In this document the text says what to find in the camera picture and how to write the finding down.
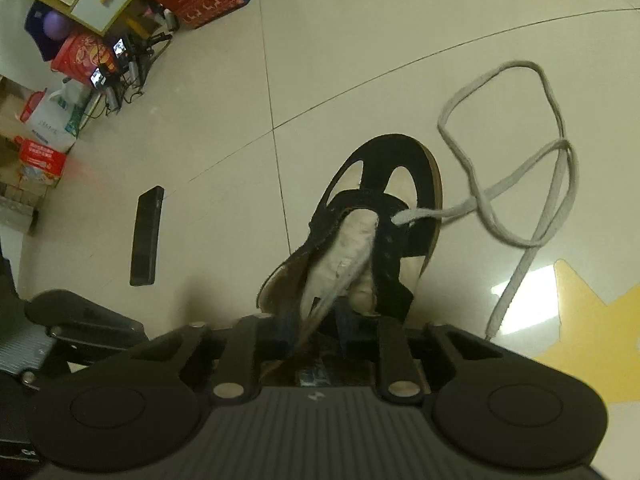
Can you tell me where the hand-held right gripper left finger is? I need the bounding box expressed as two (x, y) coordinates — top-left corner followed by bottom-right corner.
(117, 312), (299, 405)

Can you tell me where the black and beige shoe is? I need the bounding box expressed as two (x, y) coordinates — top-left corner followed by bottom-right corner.
(257, 134), (443, 391)

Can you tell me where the black smartphone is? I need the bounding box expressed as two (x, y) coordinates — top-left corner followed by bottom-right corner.
(130, 186), (165, 287)

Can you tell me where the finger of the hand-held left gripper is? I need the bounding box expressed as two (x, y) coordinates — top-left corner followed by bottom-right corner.
(24, 289), (147, 352)

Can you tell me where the small red carton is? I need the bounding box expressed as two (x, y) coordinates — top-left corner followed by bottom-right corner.
(19, 139), (67, 187)

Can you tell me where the yellow star floor sticker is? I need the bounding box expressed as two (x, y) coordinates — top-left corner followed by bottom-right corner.
(532, 259), (640, 405)

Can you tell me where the grey shoelace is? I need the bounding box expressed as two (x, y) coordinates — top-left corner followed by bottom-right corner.
(287, 60), (580, 361)

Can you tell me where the white plastic bag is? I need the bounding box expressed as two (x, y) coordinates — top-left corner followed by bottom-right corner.
(20, 77), (98, 153)

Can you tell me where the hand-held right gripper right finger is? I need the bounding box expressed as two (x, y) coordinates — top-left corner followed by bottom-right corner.
(337, 312), (503, 405)

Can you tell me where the purple ball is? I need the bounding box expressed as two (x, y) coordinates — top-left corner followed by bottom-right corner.
(42, 10), (71, 41)

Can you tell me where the red snack box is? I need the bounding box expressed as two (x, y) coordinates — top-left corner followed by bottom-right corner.
(51, 32), (118, 83)

